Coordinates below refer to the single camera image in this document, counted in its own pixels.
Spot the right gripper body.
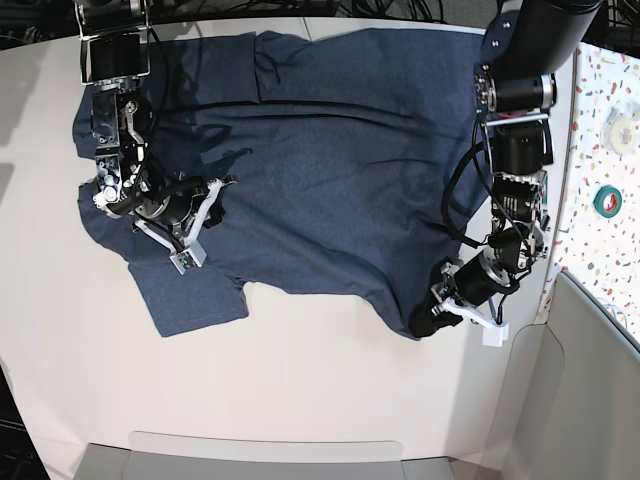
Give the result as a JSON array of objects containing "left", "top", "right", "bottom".
[{"left": 132, "top": 175, "right": 237, "bottom": 255}]

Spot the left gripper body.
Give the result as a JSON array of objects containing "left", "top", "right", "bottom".
[{"left": 409, "top": 262, "right": 500, "bottom": 338}]

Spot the blue t-shirt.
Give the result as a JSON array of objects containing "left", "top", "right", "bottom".
[{"left": 78, "top": 29, "right": 482, "bottom": 339}]

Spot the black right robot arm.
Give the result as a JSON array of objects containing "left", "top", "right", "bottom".
[{"left": 74, "top": 1, "right": 235, "bottom": 272}]

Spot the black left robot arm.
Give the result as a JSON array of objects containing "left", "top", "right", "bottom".
[{"left": 409, "top": 1, "right": 602, "bottom": 347}]

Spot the terrazzo patterned side board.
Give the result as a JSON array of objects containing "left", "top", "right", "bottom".
[{"left": 538, "top": 43, "right": 639, "bottom": 337}]

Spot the grey plastic bin right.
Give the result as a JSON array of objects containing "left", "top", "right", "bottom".
[{"left": 479, "top": 273, "right": 639, "bottom": 479}]

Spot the green tape roll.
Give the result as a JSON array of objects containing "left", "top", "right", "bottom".
[{"left": 592, "top": 185, "right": 623, "bottom": 219}]

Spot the clear tape dispenser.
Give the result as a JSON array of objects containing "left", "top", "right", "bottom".
[{"left": 600, "top": 101, "right": 639, "bottom": 157}]

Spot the grey plastic tray front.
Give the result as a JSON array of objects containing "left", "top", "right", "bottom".
[{"left": 74, "top": 431, "right": 454, "bottom": 479}]

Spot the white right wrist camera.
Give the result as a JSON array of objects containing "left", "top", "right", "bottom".
[{"left": 169, "top": 241, "right": 207, "bottom": 275}]

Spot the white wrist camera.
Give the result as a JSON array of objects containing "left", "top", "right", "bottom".
[
  {"left": 482, "top": 322, "right": 510, "bottom": 348},
  {"left": 169, "top": 241, "right": 207, "bottom": 275}
]

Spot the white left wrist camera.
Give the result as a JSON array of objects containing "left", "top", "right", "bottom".
[{"left": 482, "top": 322, "right": 510, "bottom": 348}]

